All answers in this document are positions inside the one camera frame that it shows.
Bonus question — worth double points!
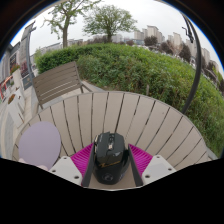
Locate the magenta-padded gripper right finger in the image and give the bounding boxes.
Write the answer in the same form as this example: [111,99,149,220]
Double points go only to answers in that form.
[127,143,177,187]

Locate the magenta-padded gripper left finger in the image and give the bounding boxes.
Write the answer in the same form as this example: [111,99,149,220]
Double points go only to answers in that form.
[49,142,97,188]

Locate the black computer mouse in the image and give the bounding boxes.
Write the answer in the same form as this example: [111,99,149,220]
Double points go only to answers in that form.
[92,131,131,185]

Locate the lilac mouse pad with wrist rest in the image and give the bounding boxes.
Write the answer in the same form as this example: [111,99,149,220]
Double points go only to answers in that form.
[18,120,62,171]

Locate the white planter box with flowers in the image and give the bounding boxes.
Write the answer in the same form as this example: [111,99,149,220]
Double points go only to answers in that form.
[6,93,25,129]

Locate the brown slatted outdoor chair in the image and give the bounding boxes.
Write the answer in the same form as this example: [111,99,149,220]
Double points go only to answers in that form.
[32,60,95,111]

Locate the dark curved umbrella pole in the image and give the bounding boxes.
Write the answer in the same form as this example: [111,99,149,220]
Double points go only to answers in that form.
[179,13,203,116]

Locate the tall grey sign pillar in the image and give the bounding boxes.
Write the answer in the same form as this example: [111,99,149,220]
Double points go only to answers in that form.
[19,21,38,91]

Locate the distant apartment buildings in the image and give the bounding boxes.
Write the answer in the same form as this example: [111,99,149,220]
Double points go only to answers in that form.
[133,24,221,73]

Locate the thin-trunked leaning tree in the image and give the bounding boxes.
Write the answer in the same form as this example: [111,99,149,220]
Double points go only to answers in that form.
[43,0,101,49]

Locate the round-crowned green tree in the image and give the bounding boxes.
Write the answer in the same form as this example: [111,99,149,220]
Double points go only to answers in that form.
[83,4,138,44]

